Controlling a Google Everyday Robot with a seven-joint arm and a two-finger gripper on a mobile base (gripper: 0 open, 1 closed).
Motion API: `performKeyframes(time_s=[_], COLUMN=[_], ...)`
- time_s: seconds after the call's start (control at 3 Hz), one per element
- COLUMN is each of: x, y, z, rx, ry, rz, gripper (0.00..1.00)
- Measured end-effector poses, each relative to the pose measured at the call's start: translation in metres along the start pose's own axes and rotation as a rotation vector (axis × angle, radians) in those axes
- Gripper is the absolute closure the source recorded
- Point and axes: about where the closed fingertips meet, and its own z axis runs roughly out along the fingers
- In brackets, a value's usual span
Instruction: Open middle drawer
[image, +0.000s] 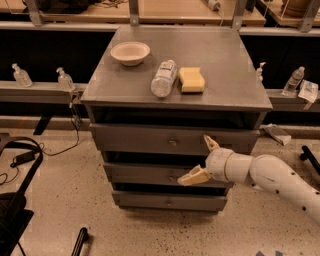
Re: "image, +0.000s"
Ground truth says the white plastic packet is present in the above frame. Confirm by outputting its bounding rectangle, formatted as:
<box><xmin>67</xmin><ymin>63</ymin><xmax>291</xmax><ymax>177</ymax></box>
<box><xmin>298</xmin><ymin>80</ymin><xmax>319</xmax><ymax>103</ymax></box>

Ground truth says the black cylindrical leg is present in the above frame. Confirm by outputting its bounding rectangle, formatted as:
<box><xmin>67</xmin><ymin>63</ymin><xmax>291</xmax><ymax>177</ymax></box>
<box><xmin>71</xmin><ymin>227</ymin><xmax>89</xmax><ymax>256</ymax></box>

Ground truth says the black power adapter cable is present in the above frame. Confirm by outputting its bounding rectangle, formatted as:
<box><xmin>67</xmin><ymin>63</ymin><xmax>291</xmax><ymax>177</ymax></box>
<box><xmin>0</xmin><ymin>99</ymin><xmax>82</xmax><ymax>186</ymax></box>

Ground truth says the black caster leg right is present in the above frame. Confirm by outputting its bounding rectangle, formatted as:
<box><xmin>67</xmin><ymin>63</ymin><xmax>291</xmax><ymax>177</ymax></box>
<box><xmin>300</xmin><ymin>146</ymin><xmax>320</xmax><ymax>176</ymax></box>

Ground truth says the grey top drawer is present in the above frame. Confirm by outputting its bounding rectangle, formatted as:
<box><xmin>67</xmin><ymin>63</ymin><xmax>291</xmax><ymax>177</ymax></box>
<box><xmin>89</xmin><ymin>123</ymin><xmax>260</xmax><ymax>156</ymax></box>

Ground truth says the white paper bowl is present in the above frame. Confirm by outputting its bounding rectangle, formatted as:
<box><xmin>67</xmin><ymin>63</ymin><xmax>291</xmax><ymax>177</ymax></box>
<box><xmin>111</xmin><ymin>41</ymin><xmax>150</xmax><ymax>66</ymax></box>

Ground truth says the grey drawer cabinet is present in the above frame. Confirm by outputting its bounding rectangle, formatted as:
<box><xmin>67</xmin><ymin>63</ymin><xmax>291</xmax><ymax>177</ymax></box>
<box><xmin>81</xmin><ymin>26</ymin><xmax>272</xmax><ymax>198</ymax></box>

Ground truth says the grey drawer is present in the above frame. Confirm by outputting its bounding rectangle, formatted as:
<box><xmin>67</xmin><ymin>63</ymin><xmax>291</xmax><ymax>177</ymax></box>
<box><xmin>112</xmin><ymin>191</ymin><xmax>227</xmax><ymax>212</ymax></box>
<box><xmin>89</xmin><ymin>123</ymin><xmax>260</xmax><ymax>156</ymax></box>
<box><xmin>103</xmin><ymin>161</ymin><xmax>240</xmax><ymax>189</ymax></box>

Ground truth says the brown pot on shelf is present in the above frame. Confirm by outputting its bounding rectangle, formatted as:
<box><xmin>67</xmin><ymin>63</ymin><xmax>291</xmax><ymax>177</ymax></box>
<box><xmin>281</xmin><ymin>0</ymin><xmax>311</xmax><ymax>18</ymax></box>

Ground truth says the small white spray bottle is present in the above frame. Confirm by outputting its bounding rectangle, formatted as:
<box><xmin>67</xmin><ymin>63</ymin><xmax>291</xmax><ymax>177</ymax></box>
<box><xmin>256</xmin><ymin>62</ymin><xmax>266</xmax><ymax>82</ymax></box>

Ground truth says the grey folded cloth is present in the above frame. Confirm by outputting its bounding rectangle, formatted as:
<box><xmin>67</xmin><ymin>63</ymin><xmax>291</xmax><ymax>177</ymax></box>
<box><xmin>264</xmin><ymin>124</ymin><xmax>292</xmax><ymax>146</ymax></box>

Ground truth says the black bag on shelf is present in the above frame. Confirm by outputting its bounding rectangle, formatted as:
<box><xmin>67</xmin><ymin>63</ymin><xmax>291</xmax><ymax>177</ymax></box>
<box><xmin>35</xmin><ymin>0</ymin><xmax>100</xmax><ymax>14</ymax></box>

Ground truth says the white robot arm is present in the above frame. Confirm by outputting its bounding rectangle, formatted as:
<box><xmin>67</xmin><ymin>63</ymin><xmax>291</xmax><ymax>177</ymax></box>
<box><xmin>177</xmin><ymin>135</ymin><xmax>320</xmax><ymax>224</ymax></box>

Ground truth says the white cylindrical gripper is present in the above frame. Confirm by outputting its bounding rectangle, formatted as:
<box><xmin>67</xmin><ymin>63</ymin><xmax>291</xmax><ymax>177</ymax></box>
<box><xmin>177</xmin><ymin>135</ymin><xmax>253</xmax><ymax>186</ymax></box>

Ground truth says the grey bottom drawer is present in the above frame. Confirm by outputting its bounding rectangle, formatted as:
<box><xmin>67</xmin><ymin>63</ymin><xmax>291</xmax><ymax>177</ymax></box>
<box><xmin>112</xmin><ymin>191</ymin><xmax>227</xmax><ymax>212</ymax></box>

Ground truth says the clear sanitizer pump bottle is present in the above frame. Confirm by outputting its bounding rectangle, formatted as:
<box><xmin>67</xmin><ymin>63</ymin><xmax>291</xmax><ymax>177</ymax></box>
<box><xmin>12</xmin><ymin>63</ymin><xmax>32</xmax><ymax>88</ymax></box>

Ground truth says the black chair frame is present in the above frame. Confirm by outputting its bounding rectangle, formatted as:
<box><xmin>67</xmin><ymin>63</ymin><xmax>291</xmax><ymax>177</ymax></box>
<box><xmin>0</xmin><ymin>133</ymin><xmax>43</xmax><ymax>256</ymax></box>

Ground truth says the clear plastic water bottle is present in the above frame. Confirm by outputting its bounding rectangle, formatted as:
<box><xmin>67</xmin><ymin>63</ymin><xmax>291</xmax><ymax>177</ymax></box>
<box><xmin>151</xmin><ymin>60</ymin><xmax>177</xmax><ymax>98</ymax></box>

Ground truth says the yellow sponge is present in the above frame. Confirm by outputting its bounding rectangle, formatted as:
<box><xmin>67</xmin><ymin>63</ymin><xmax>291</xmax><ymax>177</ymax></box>
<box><xmin>179</xmin><ymin>67</ymin><xmax>205</xmax><ymax>93</ymax></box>

